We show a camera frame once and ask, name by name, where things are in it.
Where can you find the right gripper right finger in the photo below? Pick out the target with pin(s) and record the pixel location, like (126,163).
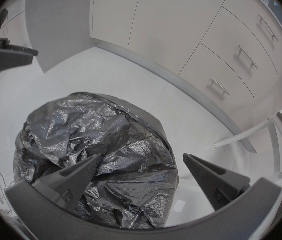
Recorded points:
(213,184)

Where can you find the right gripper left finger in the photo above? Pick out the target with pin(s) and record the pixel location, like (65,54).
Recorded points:
(76,181)

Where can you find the black plastic bag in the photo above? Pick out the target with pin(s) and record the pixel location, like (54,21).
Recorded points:
(106,134)

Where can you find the white chair dark grey seat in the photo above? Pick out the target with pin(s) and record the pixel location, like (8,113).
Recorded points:
(245,134)

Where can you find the white cabinet with drawers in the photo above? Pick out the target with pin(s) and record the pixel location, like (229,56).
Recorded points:
(168,21)

